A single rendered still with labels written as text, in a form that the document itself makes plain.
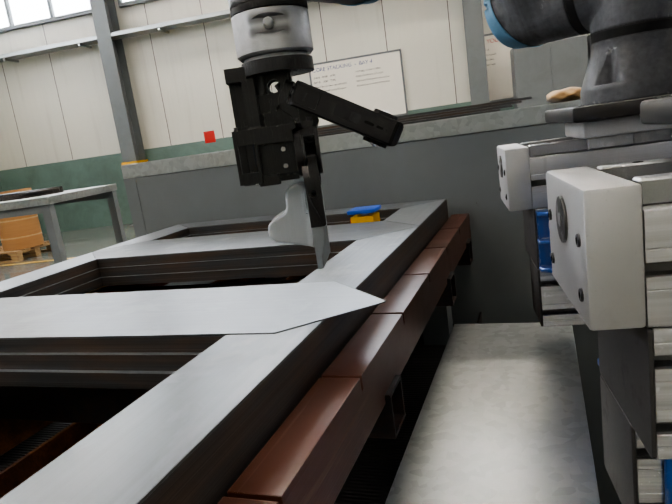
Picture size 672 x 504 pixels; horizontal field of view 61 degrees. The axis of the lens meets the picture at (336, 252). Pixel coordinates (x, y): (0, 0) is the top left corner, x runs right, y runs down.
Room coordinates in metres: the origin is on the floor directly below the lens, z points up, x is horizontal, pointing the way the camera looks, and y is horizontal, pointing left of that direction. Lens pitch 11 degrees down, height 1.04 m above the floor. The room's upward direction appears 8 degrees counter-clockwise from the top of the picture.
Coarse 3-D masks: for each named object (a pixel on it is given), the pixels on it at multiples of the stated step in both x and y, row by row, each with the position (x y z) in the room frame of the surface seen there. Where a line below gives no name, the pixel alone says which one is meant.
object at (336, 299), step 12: (336, 288) 0.66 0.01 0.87; (348, 288) 0.65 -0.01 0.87; (312, 300) 0.62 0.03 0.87; (324, 300) 0.61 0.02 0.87; (336, 300) 0.60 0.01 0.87; (348, 300) 0.60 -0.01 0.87; (300, 312) 0.58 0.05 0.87; (312, 312) 0.57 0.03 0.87; (324, 312) 0.57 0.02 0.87; (336, 312) 0.56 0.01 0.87; (348, 312) 0.56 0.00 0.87; (288, 324) 0.54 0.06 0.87; (300, 324) 0.54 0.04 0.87
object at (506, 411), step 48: (480, 336) 0.92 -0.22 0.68; (528, 336) 0.89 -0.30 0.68; (432, 384) 0.76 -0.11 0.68; (480, 384) 0.74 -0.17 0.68; (528, 384) 0.72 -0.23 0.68; (576, 384) 0.70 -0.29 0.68; (432, 432) 0.63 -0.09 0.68; (480, 432) 0.62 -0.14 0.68; (528, 432) 0.61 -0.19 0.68; (576, 432) 0.59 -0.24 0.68; (432, 480) 0.54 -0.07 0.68; (480, 480) 0.53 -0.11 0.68; (528, 480) 0.52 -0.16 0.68; (576, 480) 0.51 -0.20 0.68
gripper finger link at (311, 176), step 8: (312, 144) 0.57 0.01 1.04; (312, 152) 0.56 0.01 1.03; (312, 160) 0.55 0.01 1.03; (304, 168) 0.55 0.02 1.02; (312, 168) 0.55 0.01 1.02; (304, 176) 0.55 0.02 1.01; (312, 176) 0.54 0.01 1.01; (304, 184) 0.55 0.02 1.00; (312, 184) 0.54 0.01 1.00; (320, 184) 0.55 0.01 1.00; (320, 192) 0.55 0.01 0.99; (312, 200) 0.55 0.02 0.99; (320, 200) 0.55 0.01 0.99; (312, 208) 0.56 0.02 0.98; (320, 208) 0.55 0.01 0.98; (312, 216) 0.56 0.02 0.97; (320, 216) 0.55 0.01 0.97; (312, 224) 0.56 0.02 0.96; (320, 224) 0.56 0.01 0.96
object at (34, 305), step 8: (40, 296) 0.86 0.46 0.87; (48, 296) 0.85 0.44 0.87; (56, 296) 0.84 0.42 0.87; (64, 296) 0.83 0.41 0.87; (72, 296) 0.83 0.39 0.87; (24, 304) 0.82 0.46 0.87; (32, 304) 0.81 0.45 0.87; (40, 304) 0.80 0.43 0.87; (48, 304) 0.79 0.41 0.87; (0, 312) 0.79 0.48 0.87; (8, 312) 0.78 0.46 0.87; (16, 312) 0.77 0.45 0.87; (24, 312) 0.76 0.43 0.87; (32, 312) 0.76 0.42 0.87; (0, 320) 0.74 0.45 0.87; (8, 320) 0.73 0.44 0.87
